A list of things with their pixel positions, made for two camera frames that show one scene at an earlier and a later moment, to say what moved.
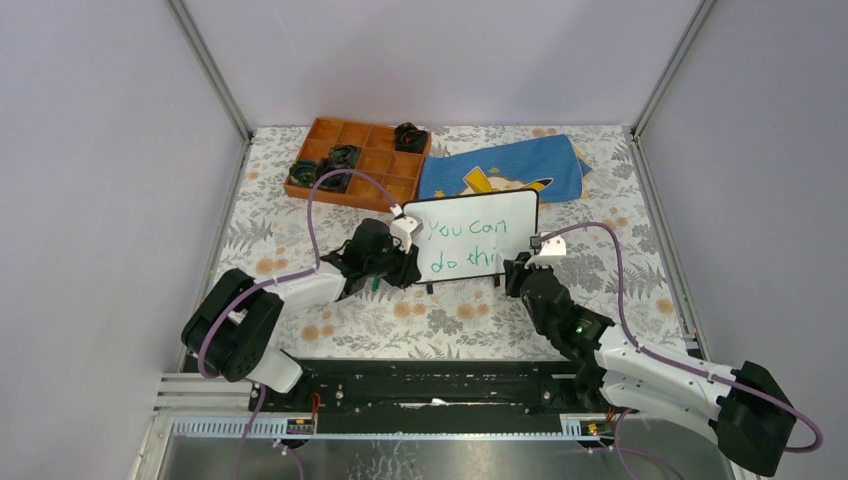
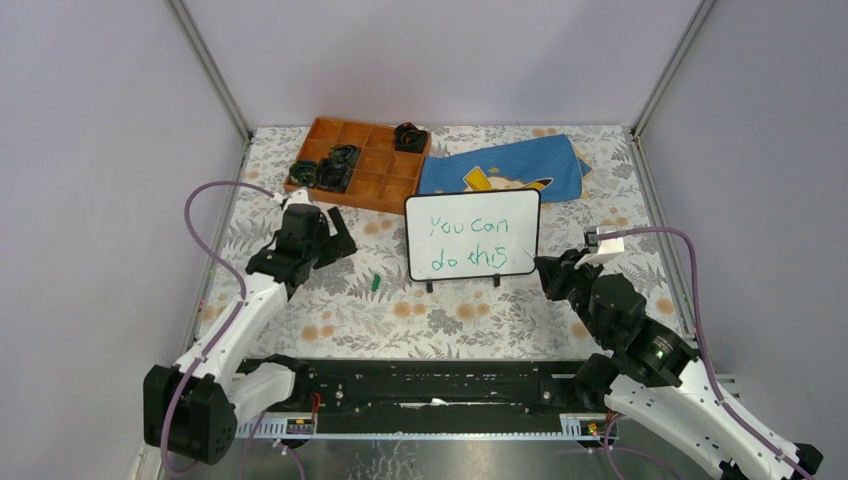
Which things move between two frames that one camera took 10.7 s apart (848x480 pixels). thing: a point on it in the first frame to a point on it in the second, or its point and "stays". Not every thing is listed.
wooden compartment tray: (397, 173) stays
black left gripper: (408, 273) to (339, 245)
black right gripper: (515, 271) to (553, 272)
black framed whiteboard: (472, 236) stays
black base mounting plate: (437, 396) stays
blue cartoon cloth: (550, 166) stays
